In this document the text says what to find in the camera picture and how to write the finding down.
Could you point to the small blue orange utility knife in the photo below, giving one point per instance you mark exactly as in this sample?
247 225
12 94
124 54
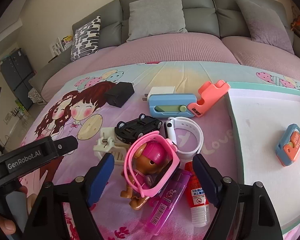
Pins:
288 148

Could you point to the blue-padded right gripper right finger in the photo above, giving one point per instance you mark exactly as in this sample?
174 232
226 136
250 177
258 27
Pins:
258 220

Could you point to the dark grey cabinet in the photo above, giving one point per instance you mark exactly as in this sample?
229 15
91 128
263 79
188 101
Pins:
17 71

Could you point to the purple grey cushion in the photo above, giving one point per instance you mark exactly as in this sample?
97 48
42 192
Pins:
265 26

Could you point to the black white patterned cushion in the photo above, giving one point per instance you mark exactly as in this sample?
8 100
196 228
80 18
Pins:
86 39

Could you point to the mint green shallow tray box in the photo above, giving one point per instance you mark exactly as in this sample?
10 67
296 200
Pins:
260 115

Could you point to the black power adapter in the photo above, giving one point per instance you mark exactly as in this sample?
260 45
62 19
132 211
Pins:
119 94

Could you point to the white magazine rack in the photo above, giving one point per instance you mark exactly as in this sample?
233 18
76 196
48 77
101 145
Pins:
60 45

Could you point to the black toy car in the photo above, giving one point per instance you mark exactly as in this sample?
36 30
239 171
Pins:
129 132

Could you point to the pink helmet puppy figure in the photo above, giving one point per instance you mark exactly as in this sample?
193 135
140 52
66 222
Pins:
149 159

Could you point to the white smart watch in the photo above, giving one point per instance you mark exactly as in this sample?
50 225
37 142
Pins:
186 134

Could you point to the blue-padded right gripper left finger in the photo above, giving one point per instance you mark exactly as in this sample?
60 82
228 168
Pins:
47 219

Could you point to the grey sofa with pink cover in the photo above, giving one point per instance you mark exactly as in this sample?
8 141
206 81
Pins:
216 31

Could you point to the red glue bottle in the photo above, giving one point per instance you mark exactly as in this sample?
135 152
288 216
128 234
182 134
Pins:
196 198

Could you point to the person's left hand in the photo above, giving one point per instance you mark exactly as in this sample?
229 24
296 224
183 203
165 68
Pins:
14 213

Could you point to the purple transparent correction tape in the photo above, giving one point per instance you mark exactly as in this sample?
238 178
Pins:
169 198

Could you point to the large blue orange utility knife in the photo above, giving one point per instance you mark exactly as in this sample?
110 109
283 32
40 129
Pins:
165 105

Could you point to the light grey cushion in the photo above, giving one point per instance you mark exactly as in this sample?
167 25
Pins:
155 17

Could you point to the white power adapter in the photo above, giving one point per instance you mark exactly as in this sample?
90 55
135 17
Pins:
159 90

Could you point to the cartoon print pink tablecloth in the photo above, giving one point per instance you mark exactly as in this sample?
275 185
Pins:
113 215

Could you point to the cream hair claw clip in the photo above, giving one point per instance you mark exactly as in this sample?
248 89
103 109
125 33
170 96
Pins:
109 143

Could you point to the pink smart watch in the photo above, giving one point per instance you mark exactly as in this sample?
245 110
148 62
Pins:
160 179

